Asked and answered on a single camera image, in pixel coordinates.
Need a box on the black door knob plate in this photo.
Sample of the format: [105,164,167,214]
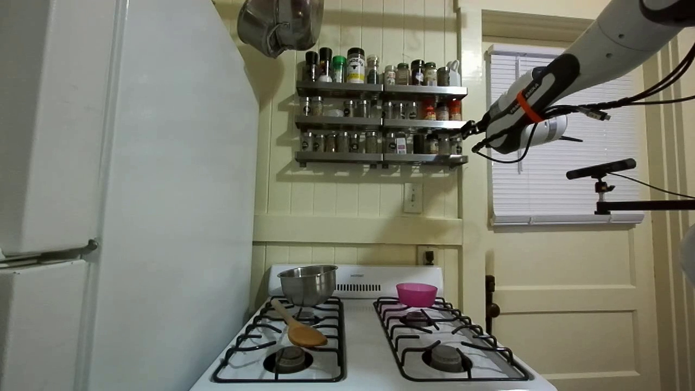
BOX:
[484,274,501,337]

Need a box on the cream wall outlet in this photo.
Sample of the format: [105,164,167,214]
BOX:
[402,180,423,217]

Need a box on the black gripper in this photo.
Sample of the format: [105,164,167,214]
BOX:
[456,112,509,152]

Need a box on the black cap white bottle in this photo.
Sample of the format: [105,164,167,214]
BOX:
[318,46,334,85]

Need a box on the thin camera cable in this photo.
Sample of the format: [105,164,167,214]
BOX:
[612,172,695,199]

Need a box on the black camera boom stand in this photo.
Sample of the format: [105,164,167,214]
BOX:
[593,177,695,217]

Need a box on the white window blind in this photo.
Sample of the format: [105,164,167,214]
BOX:
[487,42,647,227]

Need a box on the large yellow label jar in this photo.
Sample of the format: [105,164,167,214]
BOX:
[346,46,370,85]

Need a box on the metal spice rack shelf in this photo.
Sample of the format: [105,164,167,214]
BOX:
[294,114,469,132]
[294,147,469,167]
[296,79,469,99]

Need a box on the pink plastic bowl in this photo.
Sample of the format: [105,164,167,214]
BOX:
[395,279,441,307]

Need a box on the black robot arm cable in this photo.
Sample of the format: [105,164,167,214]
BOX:
[471,41,695,164]

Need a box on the wooden spoon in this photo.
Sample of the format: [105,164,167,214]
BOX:
[269,297,331,350]

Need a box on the orange strap on arm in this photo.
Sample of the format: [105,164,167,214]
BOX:
[515,88,544,125]

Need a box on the grey stove burner cap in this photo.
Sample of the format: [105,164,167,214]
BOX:
[425,340,468,373]
[276,345,314,373]

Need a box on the white gas stove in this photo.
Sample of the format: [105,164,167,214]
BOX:
[192,263,560,391]

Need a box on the black stove burner grate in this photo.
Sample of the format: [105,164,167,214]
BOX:
[373,296,535,383]
[210,293,348,383]

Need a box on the hanging metal pot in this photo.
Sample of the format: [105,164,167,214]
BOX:
[234,0,326,58]

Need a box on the grey refrigerator door handle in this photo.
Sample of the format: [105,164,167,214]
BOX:
[0,236,100,271]

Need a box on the stainless steel pot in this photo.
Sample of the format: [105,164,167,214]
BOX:
[276,263,340,305]

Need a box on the cream panelled door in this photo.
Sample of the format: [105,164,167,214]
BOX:
[483,214,665,391]

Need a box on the white refrigerator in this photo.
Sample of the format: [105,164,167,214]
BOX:
[0,0,261,391]

